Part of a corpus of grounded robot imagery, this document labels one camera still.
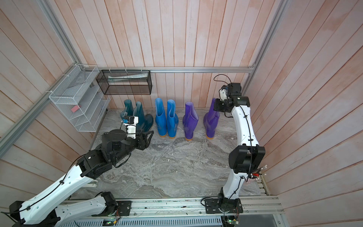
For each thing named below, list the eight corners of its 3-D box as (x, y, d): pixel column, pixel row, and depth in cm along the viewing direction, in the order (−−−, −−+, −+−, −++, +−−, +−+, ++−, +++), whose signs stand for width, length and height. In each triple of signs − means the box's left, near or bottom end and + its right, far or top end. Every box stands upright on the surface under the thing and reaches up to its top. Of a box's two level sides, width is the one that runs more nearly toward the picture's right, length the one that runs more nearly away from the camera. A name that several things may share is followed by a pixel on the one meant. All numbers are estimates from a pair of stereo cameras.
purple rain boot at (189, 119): (186, 143, 101) (189, 120, 80) (182, 127, 111) (183, 102, 90) (194, 142, 102) (198, 119, 81) (190, 126, 111) (192, 101, 90)
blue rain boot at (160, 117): (159, 140, 103) (155, 117, 82) (159, 122, 114) (155, 98, 93) (167, 140, 103) (165, 116, 83) (166, 122, 114) (164, 97, 94)
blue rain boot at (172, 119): (168, 141, 102) (166, 117, 82) (167, 124, 112) (165, 99, 92) (178, 140, 103) (178, 116, 82) (176, 123, 113) (175, 99, 92)
